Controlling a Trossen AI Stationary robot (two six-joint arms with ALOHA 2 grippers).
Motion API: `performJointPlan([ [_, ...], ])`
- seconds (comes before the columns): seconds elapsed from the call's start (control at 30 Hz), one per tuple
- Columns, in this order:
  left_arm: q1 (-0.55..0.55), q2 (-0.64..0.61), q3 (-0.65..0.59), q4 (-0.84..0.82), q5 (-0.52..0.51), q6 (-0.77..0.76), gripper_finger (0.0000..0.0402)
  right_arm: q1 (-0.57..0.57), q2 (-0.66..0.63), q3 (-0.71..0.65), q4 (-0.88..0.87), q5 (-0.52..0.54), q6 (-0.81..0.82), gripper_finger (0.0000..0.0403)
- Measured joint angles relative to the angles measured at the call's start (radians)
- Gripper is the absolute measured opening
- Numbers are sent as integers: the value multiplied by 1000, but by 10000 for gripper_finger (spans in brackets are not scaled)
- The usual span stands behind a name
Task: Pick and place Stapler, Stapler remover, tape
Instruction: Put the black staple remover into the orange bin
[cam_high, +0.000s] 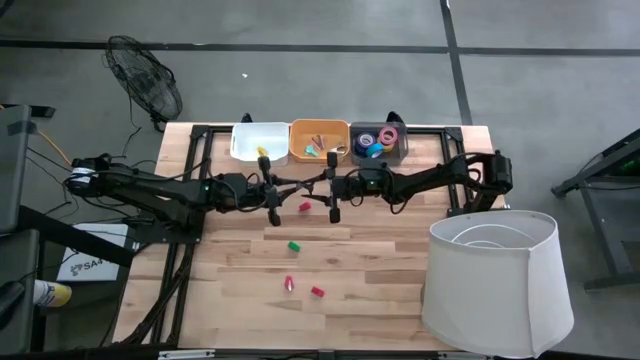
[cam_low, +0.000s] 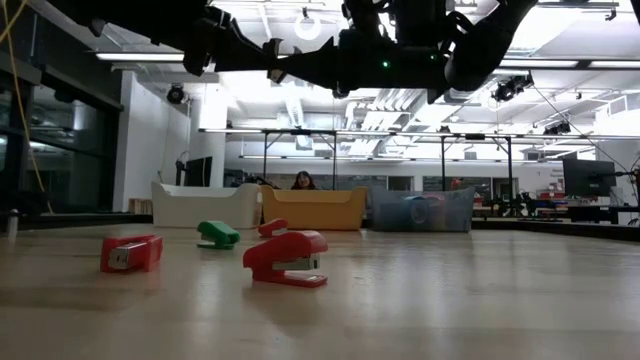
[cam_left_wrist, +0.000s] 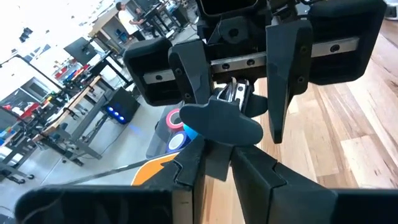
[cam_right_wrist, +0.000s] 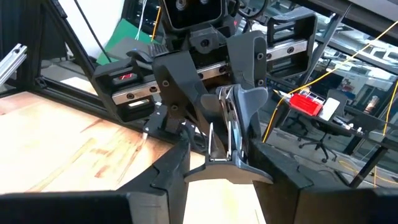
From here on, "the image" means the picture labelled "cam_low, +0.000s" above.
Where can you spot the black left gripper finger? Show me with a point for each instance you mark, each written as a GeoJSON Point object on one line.
{"type": "Point", "coordinates": [245, 50]}

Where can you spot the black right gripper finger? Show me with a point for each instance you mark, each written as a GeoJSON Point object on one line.
{"type": "Point", "coordinates": [315, 72]}

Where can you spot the blue tape roll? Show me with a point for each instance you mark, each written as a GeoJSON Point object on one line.
{"type": "Point", "coordinates": [413, 212]}

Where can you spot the red stapler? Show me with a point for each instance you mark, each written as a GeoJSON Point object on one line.
{"type": "Point", "coordinates": [272, 227]}
{"type": "Point", "coordinates": [287, 257]}
{"type": "Point", "coordinates": [130, 252]}

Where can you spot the green stapler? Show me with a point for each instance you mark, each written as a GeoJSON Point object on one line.
{"type": "Point", "coordinates": [218, 234]}

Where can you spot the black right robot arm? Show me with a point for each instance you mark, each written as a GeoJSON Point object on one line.
{"type": "Point", "coordinates": [480, 50]}

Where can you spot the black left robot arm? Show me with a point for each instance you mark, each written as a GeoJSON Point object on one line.
{"type": "Point", "coordinates": [150, 15]}

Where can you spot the pink tape roll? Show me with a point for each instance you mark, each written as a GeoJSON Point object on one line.
{"type": "Point", "coordinates": [436, 198]}

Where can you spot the black ceiling spotlight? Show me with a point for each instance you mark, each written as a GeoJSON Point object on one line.
{"type": "Point", "coordinates": [175, 94]}
{"type": "Point", "coordinates": [510, 87]}

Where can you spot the black room truss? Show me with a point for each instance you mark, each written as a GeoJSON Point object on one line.
{"type": "Point", "coordinates": [300, 132]}

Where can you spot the ceiling light strip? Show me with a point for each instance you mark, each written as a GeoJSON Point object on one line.
{"type": "Point", "coordinates": [140, 56]}

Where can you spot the person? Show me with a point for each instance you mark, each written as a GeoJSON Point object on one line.
{"type": "Point", "coordinates": [303, 181]}

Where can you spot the black computer monitor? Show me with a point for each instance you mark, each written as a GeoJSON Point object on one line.
{"type": "Point", "coordinates": [587, 177]}
{"type": "Point", "coordinates": [197, 171]}

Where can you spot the orange plastic bin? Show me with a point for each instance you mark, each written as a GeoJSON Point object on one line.
{"type": "Point", "coordinates": [315, 210]}

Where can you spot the grey translucent plastic bin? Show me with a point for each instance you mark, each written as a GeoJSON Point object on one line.
{"type": "Point", "coordinates": [390, 215]}

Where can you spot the white plastic bin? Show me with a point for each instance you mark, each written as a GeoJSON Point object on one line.
{"type": "Point", "coordinates": [200, 207]}

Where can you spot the wooden crate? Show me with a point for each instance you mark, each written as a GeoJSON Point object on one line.
{"type": "Point", "coordinates": [140, 206]}

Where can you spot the small white bottle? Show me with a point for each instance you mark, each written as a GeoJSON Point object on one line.
{"type": "Point", "coordinates": [13, 225]}

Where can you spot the black aluminium table frame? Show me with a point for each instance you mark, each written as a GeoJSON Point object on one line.
{"type": "Point", "coordinates": [550, 229]}

